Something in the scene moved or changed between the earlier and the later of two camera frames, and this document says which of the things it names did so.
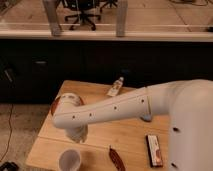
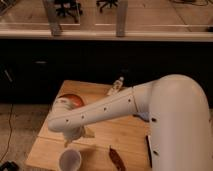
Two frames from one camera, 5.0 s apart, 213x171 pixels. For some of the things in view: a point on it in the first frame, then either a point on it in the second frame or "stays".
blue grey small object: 146,117 stays
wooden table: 142,145 stays
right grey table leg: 121,17 stays
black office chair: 84,13 -> 68,8
